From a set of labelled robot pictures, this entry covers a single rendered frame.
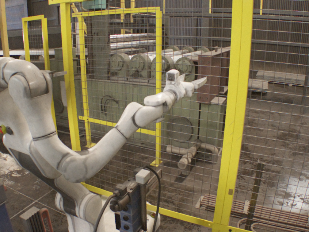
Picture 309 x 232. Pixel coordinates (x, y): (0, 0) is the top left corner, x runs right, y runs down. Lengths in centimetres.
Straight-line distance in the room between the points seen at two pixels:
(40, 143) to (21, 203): 210
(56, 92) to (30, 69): 381
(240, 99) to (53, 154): 95
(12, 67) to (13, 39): 823
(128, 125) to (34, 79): 32
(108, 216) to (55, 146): 128
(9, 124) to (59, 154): 29
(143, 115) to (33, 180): 250
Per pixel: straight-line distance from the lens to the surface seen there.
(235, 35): 134
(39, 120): 79
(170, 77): 100
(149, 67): 359
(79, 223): 165
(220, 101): 326
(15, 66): 81
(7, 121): 103
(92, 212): 145
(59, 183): 125
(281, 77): 911
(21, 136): 105
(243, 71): 134
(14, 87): 79
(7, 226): 206
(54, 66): 452
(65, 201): 147
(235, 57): 134
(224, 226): 176
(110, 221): 197
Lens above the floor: 160
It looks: 19 degrees down
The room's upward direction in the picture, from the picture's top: straight up
